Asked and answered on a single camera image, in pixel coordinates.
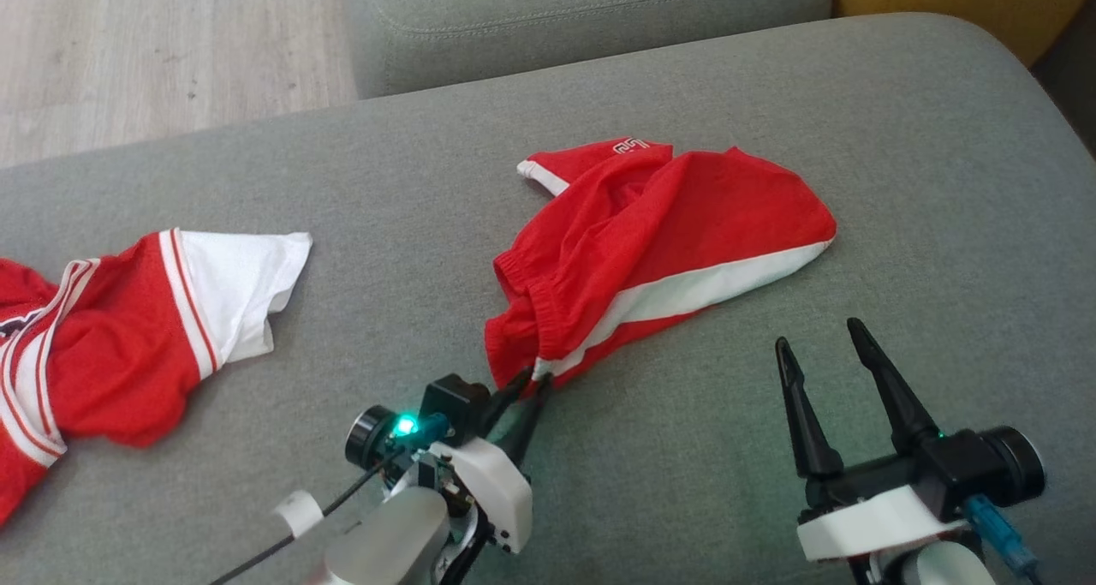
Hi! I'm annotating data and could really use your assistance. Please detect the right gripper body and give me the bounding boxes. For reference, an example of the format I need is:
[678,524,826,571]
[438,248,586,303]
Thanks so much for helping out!
[795,426,1046,563]

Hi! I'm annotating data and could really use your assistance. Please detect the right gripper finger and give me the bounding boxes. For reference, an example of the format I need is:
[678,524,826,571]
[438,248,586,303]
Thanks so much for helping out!
[847,317,942,457]
[775,336,845,482]

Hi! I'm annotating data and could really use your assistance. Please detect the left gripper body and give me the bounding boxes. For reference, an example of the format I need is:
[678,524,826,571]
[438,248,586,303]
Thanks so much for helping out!
[345,374,534,557]

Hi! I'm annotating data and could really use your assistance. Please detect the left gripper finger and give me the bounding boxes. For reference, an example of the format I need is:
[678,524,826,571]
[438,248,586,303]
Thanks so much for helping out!
[500,377,552,469]
[485,368,533,424]

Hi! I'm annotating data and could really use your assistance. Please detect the red shorts with white panel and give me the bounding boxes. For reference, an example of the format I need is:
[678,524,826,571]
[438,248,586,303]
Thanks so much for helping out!
[484,138,838,389]

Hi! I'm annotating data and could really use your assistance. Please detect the red and white jersey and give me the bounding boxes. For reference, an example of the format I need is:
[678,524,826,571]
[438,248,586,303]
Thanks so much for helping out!
[0,228,313,526]

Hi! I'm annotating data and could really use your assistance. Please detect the grey fabric sofa seat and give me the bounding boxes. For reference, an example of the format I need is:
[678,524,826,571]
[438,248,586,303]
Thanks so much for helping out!
[0,13,1096,585]

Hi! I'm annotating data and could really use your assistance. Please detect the grey sofa back cushion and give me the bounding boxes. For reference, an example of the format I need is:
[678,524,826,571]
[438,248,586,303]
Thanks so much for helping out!
[341,0,833,100]

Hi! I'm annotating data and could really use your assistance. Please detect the yellow cushion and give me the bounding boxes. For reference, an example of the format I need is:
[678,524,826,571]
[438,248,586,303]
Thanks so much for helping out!
[831,0,1096,68]

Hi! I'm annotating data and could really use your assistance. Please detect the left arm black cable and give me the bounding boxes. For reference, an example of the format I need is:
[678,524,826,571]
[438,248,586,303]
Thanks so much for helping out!
[208,461,390,585]

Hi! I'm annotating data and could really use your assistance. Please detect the white cable clip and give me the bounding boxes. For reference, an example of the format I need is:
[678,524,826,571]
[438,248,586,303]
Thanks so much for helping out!
[274,490,325,540]

